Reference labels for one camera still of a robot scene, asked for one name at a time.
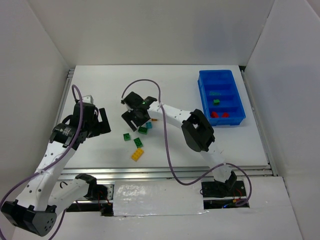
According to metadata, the red rectangular lego brick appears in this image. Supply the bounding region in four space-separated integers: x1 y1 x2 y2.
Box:
221 112 230 118

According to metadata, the small light blue lego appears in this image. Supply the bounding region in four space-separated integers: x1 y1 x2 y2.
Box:
145 122 153 129

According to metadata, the red arch lego brick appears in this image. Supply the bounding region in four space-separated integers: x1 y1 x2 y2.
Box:
210 111 219 119

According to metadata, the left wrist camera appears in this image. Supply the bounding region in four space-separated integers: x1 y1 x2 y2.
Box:
81 95 94 104

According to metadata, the white foil tape panel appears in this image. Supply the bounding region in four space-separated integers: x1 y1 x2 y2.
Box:
113 180 205 217

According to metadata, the teal rectangular lego brick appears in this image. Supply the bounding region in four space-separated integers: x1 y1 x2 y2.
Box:
209 91 222 96

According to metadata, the yellow lego brick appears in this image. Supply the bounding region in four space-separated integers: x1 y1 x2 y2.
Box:
131 147 144 162

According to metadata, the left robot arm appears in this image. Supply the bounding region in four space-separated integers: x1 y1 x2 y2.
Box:
0 102 111 237

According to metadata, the small green lego brick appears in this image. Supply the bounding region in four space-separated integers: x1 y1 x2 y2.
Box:
213 99 221 106

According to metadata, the aluminium front rail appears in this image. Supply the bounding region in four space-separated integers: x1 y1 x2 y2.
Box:
57 164 273 182

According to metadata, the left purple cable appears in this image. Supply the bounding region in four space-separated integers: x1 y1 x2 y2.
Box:
0 84 83 240

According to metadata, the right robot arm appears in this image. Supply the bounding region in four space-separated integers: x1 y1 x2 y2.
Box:
121 91 237 197

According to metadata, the blue divided plastic bin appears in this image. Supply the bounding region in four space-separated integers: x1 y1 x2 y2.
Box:
197 69 246 126

